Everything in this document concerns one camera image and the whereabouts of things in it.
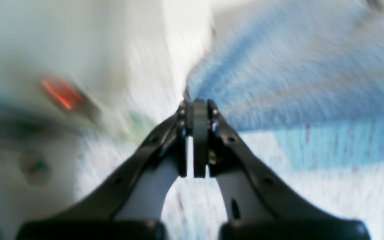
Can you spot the green tape roll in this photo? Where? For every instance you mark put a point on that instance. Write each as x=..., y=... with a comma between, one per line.
x=35, y=170

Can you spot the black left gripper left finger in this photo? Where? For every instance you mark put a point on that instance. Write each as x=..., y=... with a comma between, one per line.
x=128, y=204

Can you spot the grey t-shirt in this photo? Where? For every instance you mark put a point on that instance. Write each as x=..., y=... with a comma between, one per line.
x=293, y=62

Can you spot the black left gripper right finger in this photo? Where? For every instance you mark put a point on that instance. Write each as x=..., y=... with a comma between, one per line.
x=259, y=205

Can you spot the terrazzo patterned table cloth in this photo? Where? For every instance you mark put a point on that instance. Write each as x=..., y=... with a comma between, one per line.
x=338, y=166

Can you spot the clear round glass bottle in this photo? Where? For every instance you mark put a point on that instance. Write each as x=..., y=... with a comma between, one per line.
x=118, y=123

